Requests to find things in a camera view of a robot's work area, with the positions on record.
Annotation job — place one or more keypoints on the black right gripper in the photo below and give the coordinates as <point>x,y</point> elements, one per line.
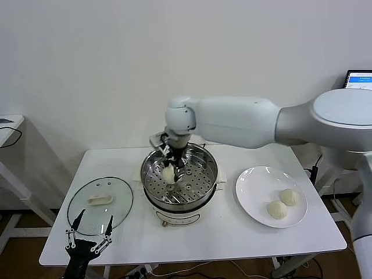
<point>178,152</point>

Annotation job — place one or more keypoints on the white steamed baozi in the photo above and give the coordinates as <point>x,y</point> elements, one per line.
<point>276,210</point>
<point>287,197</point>
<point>168,176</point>

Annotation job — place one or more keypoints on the white round plate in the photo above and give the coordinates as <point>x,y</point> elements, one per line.
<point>250,189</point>

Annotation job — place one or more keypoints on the black power plug block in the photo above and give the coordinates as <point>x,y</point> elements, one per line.
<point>314,174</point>

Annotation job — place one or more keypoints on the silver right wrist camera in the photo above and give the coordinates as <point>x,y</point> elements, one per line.
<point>157,140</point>

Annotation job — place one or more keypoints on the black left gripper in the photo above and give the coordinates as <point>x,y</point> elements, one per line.
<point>77,253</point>

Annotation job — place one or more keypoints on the white power strip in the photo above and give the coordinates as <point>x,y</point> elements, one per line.
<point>139,271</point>

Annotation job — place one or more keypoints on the dark flat phone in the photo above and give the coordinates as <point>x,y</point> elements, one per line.
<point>5,120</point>

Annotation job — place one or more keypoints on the grey open laptop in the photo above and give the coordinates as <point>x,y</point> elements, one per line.
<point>359,78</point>

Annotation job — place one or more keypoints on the stainless steel steamer basket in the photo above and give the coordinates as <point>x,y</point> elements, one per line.
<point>200,180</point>

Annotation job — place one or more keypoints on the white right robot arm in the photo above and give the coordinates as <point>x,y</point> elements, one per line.
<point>232,122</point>

